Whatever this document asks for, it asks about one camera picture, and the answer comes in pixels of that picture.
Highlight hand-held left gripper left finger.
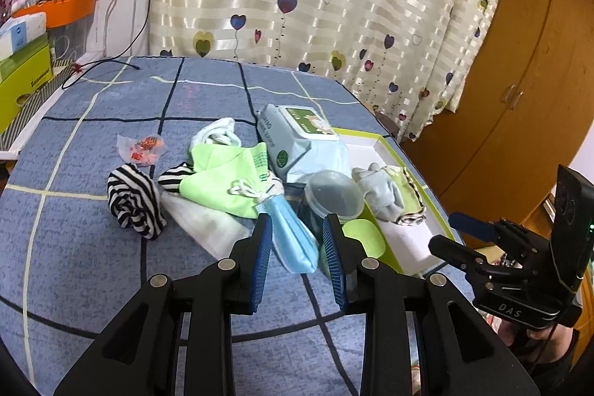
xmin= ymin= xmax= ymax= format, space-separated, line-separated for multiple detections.
xmin=53 ymin=214 xmax=274 ymax=396

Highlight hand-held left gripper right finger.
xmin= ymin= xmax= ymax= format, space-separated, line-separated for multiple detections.
xmin=322 ymin=213 xmax=541 ymax=396

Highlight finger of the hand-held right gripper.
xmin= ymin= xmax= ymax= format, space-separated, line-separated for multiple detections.
xmin=448 ymin=213 xmax=504 ymax=245
xmin=428 ymin=233 xmax=493 ymax=282

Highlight blue face mask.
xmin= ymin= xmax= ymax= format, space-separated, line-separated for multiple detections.
xmin=227 ymin=178 xmax=321 ymax=274

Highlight white tray with green rim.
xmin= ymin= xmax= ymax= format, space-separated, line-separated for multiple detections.
xmin=332 ymin=128 xmax=458 ymax=278

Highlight clear bag of orange candy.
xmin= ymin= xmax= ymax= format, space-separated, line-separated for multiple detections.
xmin=117 ymin=134 xmax=166 ymax=167

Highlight person's right hand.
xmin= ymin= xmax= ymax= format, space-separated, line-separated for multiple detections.
xmin=500 ymin=316 xmax=580 ymax=366

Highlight green oval lid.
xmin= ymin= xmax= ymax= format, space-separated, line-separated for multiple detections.
xmin=318 ymin=218 xmax=388 ymax=278

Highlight green cloth with striped edge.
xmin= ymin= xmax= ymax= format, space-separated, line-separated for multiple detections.
xmin=385 ymin=165 xmax=427 ymax=226

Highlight white folded cloth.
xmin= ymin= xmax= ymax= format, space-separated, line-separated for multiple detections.
xmin=160 ymin=192 xmax=254 ymax=260

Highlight pale blue socks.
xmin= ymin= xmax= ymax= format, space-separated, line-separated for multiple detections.
xmin=351 ymin=163 xmax=409 ymax=223

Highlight light green cloth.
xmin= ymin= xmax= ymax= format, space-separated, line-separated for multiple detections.
xmin=179 ymin=142 xmax=274 ymax=219

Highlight black white striped sock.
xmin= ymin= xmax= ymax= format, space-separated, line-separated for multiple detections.
xmin=158 ymin=161 xmax=193 ymax=195

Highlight wet wipes pack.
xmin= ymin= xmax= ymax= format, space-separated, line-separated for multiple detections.
xmin=255 ymin=104 xmax=351 ymax=186

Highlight white rolled sock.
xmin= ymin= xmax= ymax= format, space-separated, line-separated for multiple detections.
xmin=188 ymin=116 xmax=242 ymax=156

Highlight black white striped sock ball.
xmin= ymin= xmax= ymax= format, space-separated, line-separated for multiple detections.
xmin=107 ymin=163 xmax=167 ymax=240

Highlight blue plaid bed sheet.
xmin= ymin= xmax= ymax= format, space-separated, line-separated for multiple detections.
xmin=0 ymin=55 xmax=465 ymax=396

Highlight wooden wardrobe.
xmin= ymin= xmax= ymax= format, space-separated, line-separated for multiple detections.
xmin=399 ymin=0 xmax=594 ymax=239

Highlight black white striped box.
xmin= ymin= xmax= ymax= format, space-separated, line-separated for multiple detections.
xmin=0 ymin=57 xmax=79 ymax=151

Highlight clear plastic storage box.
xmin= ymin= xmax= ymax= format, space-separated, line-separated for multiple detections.
xmin=46 ymin=1 xmax=100 ymax=63

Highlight yellow green cardboard box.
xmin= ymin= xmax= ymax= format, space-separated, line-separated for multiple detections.
xmin=0 ymin=66 xmax=53 ymax=134

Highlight white green carton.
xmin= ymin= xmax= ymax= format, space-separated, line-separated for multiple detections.
xmin=0 ymin=38 xmax=51 ymax=82

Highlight orange plastic bin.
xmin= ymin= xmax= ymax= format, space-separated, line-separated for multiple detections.
xmin=12 ymin=0 xmax=98 ymax=30

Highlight white blue tissue box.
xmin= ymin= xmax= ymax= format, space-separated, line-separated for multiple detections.
xmin=0 ymin=12 xmax=49 ymax=56

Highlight clear wardrobe handle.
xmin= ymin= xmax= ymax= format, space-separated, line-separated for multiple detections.
xmin=503 ymin=85 xmax=525 ymax=107

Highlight black cable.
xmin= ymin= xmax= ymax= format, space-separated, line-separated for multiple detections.
xmin=62 ymin=0 xmax=156 ymax=89

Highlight white cables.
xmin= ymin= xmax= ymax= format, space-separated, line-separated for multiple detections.
xmin=103 ymin=0 xmax=140 ymax=53

